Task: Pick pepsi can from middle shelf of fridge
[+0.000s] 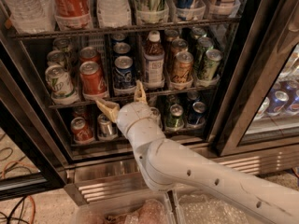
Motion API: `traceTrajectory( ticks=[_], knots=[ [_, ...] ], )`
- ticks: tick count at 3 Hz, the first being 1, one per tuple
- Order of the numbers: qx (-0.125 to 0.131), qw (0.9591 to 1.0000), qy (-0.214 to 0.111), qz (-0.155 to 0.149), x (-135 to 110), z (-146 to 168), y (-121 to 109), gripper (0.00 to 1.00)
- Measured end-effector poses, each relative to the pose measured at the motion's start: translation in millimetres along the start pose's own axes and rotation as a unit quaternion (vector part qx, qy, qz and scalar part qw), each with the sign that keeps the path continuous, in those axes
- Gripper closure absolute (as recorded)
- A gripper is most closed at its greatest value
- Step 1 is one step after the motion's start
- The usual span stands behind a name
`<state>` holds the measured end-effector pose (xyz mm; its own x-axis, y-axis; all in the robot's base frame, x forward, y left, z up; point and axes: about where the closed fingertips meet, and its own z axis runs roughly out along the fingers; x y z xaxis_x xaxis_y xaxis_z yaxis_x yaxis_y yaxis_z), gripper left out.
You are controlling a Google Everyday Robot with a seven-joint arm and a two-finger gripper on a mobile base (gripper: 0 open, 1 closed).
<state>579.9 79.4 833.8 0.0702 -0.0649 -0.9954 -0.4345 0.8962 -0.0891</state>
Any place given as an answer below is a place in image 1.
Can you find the right clear plastic bin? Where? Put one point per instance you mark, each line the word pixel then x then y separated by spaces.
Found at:
pixel 193 206

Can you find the front white green soda can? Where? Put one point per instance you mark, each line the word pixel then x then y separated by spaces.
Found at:
pixel 59 81

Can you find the left fridge glass door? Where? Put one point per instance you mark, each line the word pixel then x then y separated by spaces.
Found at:
pixel 28 165

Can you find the front green soda can right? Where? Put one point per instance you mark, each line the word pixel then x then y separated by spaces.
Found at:
pixel 209 64

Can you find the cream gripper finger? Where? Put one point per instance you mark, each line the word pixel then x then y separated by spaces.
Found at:
pixel 140 95
pixel 109 109

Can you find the front gold A&W can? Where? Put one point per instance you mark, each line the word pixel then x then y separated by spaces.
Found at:
pixel 181 67

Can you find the red coke can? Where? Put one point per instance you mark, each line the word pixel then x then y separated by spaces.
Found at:
pixel 89 54
pixel 92 77

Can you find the blue pepsi can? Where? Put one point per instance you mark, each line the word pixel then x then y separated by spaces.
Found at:
pixel 277 100
pixel 124 73

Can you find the red coke bottle top shelf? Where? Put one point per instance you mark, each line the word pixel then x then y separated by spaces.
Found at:
pixel 72 8

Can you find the fridge glass door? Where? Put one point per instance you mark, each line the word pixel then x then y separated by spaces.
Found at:
pixel 28 165
pixel 250 127

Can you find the bottom shelf green can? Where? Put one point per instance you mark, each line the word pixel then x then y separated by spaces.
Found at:
pixel 174 118

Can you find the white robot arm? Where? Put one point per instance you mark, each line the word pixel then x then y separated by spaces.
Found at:
pixel 164 162

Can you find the brown tea bottle white label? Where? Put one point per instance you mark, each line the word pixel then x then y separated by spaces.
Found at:
pixel 153 58

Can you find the blue pepsi can behind door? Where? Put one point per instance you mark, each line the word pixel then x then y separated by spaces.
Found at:
pixel 277 100

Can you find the bottom shelf red can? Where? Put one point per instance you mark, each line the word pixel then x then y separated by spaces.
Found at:
pixel 81 130

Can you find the clear water bottle top shelf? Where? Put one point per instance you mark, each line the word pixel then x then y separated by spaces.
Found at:
pixel 32 16

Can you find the bottom shelf blue can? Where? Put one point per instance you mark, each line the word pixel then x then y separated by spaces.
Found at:
pixel 196 112

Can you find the clear bottle white label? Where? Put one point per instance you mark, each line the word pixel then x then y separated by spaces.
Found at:
pixel 113 13

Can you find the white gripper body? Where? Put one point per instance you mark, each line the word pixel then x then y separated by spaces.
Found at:
pixel 135 113

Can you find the right fridge glass door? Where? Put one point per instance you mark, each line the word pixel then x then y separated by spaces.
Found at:
pixel 250 127

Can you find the bottom shelf silver can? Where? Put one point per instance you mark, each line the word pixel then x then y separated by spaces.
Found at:
pixel 105 127

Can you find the clear plastic bin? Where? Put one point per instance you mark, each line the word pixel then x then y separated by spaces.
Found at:
pixel 144 206
pixel 193 206

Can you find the white green soda can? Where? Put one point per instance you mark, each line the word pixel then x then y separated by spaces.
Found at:
pixel 56 57
pixel 59 81

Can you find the front red coke can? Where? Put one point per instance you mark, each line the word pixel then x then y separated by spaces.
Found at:
pixel 92 77

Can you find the left clear plastic bin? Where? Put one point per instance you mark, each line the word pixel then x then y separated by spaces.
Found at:
pixel 144 206

